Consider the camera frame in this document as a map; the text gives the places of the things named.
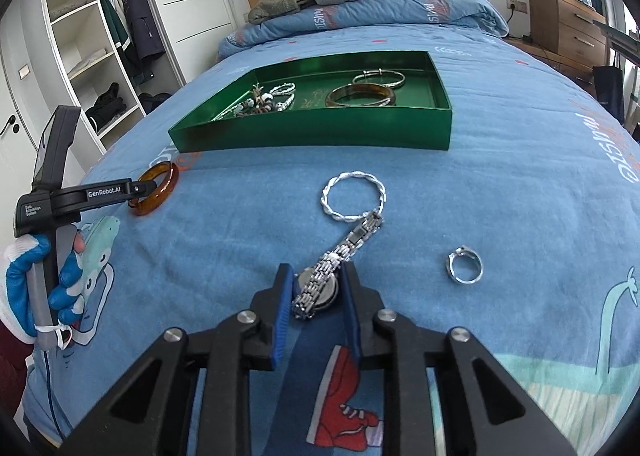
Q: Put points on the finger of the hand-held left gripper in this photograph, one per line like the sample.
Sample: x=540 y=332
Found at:
x=135 y=190

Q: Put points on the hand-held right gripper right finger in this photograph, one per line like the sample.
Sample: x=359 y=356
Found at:
x=352 y=321

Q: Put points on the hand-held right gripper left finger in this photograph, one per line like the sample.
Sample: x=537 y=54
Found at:
x=282 y=316

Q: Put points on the amber bangle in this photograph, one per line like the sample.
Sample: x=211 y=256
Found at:
x=169 y=183

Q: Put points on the silver wristwatch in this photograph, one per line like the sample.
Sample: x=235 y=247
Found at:
x=345 y=248

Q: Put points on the beaded charm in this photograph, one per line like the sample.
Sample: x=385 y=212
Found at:
x=257 y=98

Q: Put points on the green shallow box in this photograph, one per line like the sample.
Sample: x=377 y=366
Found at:
x=310 y=135

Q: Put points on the brown translucent bangle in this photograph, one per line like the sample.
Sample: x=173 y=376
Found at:
x=329 y=96

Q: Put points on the silver bangle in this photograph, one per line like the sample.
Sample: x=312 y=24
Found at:
x=401 y=79

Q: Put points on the person's left forearm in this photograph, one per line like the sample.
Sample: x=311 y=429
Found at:
x=12 y=366

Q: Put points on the person's left hand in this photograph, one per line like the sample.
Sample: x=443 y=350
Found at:
x=20 y=281

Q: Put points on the black folded clothes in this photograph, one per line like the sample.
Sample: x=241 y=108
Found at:
x=155 y=101

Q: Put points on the folded white clothes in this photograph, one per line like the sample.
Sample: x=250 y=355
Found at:
x=90 y=64

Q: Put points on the green and white hanging jacket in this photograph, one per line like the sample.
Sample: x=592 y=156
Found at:
x=112 y=25

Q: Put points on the dark hanging coat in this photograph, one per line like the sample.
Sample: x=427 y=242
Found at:
x=140 y=20

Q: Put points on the olive jacket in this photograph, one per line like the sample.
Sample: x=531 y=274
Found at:
x=280 y=3

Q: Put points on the folded blue quilt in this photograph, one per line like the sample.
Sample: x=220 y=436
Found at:
x=400 y=10

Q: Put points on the low wooden cabinet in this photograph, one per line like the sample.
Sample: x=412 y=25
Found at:
x=555 y=63

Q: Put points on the dark tote bag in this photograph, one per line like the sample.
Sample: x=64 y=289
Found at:
x=609 y=93

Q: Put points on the wooden drawer cabinet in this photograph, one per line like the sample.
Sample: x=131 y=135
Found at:
x=560 y=25

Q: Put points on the wall outlet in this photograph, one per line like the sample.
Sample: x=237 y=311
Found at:
x=516 y=4

